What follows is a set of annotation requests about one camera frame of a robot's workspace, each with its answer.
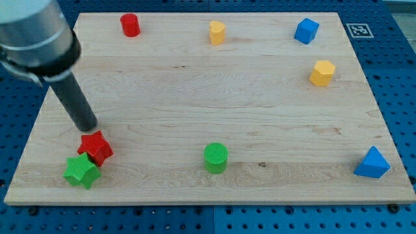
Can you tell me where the green star block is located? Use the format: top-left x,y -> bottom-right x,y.
62,153 -> 101,189

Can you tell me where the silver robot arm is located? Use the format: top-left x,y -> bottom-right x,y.
1,0 -> 81,86

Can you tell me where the red star block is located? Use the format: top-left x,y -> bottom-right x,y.
77,131 -> 114,167

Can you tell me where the light wooden board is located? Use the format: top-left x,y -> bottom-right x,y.
5,12 -> 415,206

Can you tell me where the green cylinder block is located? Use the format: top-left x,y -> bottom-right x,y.
203,142 -> 229,174

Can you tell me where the red cylinder block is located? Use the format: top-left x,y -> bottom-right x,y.
120,13 -> 140,37

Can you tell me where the yellow hexagon block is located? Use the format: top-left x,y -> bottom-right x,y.
309,60 -> 336,86

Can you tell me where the blue cube block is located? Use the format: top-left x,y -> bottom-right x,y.
294,18 -> 320,44

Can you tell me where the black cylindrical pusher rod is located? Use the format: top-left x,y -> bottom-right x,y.
50,73 -> 98,132

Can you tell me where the blue triangle block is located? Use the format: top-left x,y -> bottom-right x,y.
354,146 -> 391,179

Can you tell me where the white fiducial marker tag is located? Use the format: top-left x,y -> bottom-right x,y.
346,23 -> 374,38

